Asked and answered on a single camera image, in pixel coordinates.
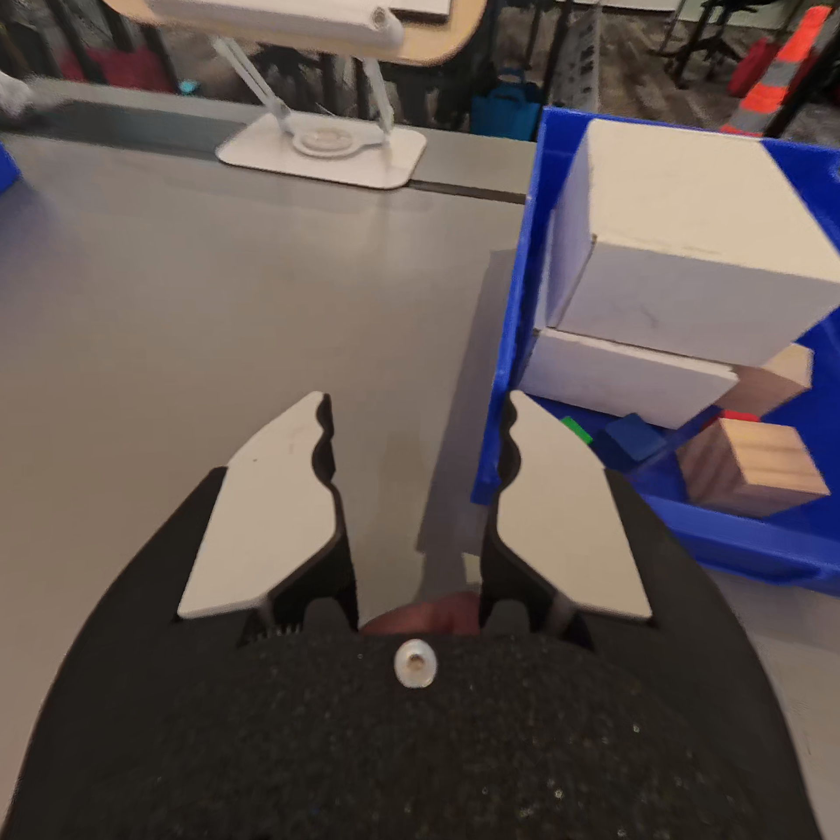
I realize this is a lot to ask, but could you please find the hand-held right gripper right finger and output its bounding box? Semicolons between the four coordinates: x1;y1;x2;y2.
479;390;655;637

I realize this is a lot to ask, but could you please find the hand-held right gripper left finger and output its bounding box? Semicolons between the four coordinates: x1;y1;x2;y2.
176;391;361;631

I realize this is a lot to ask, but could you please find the white cardboard box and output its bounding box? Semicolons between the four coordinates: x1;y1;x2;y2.
518;326;742;432
543;118;840;368

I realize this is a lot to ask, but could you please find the plain wooden cube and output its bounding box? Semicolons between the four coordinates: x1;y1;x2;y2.
676;418;832;521

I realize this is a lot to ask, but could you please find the red cube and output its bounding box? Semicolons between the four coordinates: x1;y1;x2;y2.
699;407;763;434

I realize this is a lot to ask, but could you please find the wooden cube with blue tape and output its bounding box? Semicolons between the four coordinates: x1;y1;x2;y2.
714;343;816;419

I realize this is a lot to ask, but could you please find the person's right hand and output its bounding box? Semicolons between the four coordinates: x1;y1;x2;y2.
361;591;481;636

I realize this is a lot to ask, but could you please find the white document stand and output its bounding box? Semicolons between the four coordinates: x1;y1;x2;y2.
105;0;490;191

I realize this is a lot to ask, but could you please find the blue bag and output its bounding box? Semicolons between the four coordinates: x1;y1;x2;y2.
469;69;546;142

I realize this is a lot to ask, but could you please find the grey printed sign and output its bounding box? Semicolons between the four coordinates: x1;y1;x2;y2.
548;7;601;112

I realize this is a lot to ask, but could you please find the red bag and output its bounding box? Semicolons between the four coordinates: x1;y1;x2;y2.
59;46;158;93

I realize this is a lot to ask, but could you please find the white cloth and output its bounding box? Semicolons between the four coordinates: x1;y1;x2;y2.
0;71;34;119

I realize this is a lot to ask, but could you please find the orange traffic cone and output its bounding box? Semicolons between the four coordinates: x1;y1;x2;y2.
718;5;831;135

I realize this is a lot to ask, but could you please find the office chair base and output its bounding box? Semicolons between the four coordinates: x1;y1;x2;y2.
650;0;759;89

